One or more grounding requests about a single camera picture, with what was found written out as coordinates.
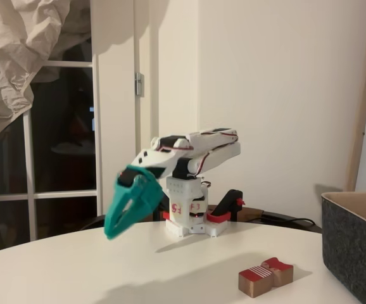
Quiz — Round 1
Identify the red striped wooden block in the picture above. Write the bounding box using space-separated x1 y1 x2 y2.
238 256 294 298

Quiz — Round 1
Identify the grey felt box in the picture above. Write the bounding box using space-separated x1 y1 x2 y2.
321 191 366 304

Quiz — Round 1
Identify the black and red clamp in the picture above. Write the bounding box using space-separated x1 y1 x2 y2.
152 207 172 222
206 189 246 225

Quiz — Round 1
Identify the white glazed door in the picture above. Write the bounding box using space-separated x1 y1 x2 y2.
0 0 136 256

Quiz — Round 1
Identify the metal door hinge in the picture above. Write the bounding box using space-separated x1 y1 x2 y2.
134 72 145 97

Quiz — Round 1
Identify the dark brown wooden chair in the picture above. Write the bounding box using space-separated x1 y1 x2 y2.
81 205 322 235

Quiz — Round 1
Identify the beige crumpled curtain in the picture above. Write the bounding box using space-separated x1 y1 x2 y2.
0 0 92 174

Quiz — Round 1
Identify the light wood framed panel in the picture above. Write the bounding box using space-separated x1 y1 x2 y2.
344 0 366 193

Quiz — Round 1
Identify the red white black servo wire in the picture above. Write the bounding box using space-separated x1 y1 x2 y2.
157 133 239 155

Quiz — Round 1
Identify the black power cable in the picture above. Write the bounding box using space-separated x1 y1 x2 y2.
246 212 323 234

